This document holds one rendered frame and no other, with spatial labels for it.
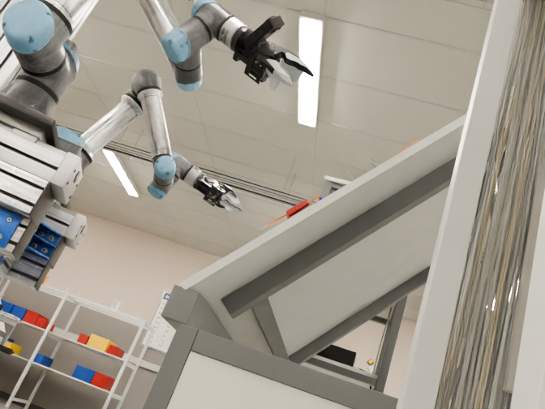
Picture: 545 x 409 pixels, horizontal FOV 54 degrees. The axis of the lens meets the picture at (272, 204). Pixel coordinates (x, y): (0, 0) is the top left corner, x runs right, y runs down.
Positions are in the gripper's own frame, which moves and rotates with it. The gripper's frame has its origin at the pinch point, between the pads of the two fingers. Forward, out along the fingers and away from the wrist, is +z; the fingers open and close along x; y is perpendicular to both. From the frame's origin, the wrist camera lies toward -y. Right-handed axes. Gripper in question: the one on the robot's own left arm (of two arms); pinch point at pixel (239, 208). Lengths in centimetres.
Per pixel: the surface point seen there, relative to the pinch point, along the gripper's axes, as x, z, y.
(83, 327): -495, -92, -566
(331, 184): 23, 28, -40
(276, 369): 17, 22, 122
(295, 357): -23, 48, 32
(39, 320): -469, -142, -482
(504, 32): 80, 14, 130
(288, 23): 74, -49, -192
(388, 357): -10, 82, 11
